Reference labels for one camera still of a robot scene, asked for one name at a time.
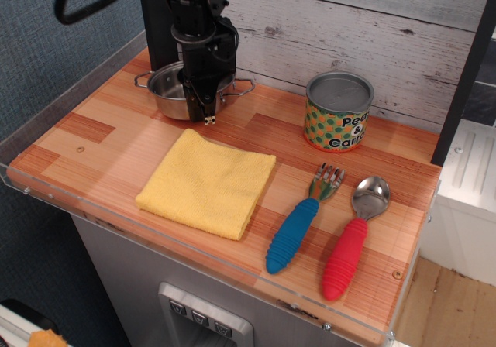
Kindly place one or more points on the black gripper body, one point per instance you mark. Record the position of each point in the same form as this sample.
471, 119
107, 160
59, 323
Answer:
209, 46

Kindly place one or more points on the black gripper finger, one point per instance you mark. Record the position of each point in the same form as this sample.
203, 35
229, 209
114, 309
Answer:
209, 111
194, 106

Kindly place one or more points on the small stainless steel pot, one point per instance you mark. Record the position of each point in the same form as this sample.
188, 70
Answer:
165, 85

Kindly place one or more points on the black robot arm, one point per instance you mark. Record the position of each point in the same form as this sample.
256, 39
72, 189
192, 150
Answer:
213, 8

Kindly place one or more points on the yellow folded towel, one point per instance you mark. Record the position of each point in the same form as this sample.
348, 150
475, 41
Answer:
207, 186

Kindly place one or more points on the peas and carrots toy can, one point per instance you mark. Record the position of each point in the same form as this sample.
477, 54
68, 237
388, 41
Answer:
336, 111

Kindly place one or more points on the clear acrylic table guard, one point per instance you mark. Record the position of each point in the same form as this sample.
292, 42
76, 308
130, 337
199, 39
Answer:
92, 150

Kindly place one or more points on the grey dispenser panel with buttons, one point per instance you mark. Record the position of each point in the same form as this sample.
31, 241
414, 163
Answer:
192, 321

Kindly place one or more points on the orange plush object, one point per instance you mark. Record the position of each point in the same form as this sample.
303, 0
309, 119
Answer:
46, 338

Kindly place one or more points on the white cabinet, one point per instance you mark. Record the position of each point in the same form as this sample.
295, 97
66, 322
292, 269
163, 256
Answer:
460, 230

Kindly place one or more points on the black vertical post left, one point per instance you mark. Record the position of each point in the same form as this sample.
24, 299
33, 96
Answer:
158, 21

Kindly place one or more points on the black vertical post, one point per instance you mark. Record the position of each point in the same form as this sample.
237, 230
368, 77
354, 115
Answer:
471, 67
158, 21

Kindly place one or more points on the fork with blue handle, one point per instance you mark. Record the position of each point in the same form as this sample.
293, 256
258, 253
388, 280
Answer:
288, 238

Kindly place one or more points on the spoon with red handle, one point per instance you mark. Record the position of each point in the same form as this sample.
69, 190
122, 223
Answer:
370, 199

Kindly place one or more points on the black vertical post right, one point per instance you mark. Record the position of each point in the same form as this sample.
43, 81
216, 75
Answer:
471, 67

